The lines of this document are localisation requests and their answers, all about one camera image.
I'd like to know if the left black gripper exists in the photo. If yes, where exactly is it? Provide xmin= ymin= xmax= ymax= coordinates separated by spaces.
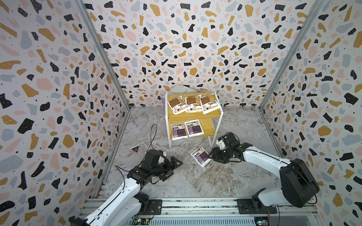
xmin=150 ymin=156 xmax=183 ymax=181

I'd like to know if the purple coffee bag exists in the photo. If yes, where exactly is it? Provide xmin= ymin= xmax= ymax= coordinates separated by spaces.
xmin=190 ymin=147 xmax=212 ymax=167
xmin=184 ymin=119 xmax=205 ymax=137
xmin=171 ymin=124 xmax=188 ymax=141

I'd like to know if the brown coffee bag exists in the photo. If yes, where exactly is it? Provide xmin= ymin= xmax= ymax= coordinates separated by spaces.
xmin=200 ymin=93 xmax=221 ymax=115
xmin=185 ymin=95 xmax=203 ymax=113
xmin=168 ymin=96 xmax=190 ymax=115

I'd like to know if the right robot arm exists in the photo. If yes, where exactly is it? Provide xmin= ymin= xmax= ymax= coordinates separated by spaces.
xmin=209 ymin=132 xmax=320 ymax=211

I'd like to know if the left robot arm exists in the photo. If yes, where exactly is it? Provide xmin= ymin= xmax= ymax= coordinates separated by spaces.
xmin=71 ymin=149 xmax=183 ymax=226

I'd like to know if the two-tier wooden shelf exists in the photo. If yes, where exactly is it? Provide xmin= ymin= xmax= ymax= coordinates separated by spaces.
xmin=165 ymin=89 xmax=224 ymax=150

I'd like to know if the small triangular warning sticker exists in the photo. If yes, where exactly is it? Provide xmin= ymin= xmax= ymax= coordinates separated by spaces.
xmin=130 ymin=145 xmax=140 ymax=153

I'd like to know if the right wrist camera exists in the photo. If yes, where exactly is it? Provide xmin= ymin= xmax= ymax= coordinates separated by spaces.
xmin=216 ymin=139 xmax=227 ymax=150

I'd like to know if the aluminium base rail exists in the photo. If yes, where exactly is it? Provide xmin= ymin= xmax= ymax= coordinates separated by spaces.
xmin=78 ymin=197 xmax=321 ymax=226

